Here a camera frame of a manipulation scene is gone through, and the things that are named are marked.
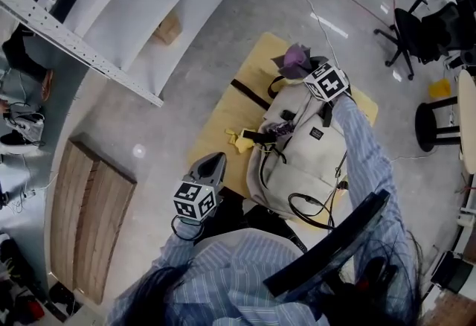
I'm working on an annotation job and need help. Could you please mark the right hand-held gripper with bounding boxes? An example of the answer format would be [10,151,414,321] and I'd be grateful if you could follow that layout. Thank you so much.
[302,61,352,103]

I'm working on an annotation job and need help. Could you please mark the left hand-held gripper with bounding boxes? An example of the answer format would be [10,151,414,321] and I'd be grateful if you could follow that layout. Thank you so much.
[172,151,228,225]

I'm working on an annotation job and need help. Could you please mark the purple cloth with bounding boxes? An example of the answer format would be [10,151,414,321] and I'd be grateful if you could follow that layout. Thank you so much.
[270,42,330,80]

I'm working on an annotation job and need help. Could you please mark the beige backpack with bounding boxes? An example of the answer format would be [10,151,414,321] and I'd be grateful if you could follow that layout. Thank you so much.
[230,73,354,221]

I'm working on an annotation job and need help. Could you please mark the person's right forearm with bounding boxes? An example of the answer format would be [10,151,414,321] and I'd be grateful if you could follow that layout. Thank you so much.
[327,95,395,199]

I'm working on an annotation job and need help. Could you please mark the person's left forearm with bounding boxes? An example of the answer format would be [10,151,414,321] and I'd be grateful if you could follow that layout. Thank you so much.
[159,216,209,266]

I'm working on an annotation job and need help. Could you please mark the yellow item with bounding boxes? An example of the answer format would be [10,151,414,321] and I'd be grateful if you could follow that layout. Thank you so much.
[224,127,257,154]

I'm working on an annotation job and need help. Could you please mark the person's black trouser legs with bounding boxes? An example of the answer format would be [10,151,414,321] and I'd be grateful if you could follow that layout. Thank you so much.
[202,186,309,255]

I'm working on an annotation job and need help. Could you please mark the light wooden square table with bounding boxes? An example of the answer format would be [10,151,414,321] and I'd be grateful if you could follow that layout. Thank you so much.
[185,32,379,232]

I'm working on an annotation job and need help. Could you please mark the black office chair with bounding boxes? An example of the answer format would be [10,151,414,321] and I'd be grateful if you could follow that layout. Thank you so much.
[373,0,476,80]

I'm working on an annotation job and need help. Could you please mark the person's striped shirt torso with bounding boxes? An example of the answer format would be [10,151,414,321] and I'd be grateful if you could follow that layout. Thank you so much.
[106,227,421,326]

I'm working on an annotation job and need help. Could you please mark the yellow bin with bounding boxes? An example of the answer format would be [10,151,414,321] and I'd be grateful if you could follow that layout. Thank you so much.
[427,79,451,99]

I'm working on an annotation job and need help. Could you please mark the wooden pallet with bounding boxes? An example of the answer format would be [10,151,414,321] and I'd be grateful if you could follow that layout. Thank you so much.
[49,138,138,305]

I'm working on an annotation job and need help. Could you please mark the round beige table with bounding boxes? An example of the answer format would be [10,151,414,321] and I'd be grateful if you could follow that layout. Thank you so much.
[414,69,476,175]

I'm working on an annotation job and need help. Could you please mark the cardboard box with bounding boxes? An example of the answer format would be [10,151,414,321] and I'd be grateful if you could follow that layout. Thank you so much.
[152,11,183,45]

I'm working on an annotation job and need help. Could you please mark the white metal rack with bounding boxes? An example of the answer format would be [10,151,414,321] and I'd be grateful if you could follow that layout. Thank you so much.
[0,0,268,108]

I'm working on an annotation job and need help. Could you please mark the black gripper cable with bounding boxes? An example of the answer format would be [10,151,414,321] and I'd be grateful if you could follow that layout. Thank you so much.
[288,151,350,231]
[170,214,205,242]

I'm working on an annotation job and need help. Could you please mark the black head mount bar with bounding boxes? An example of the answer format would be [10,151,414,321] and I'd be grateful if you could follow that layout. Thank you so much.
[263,188,391,298]

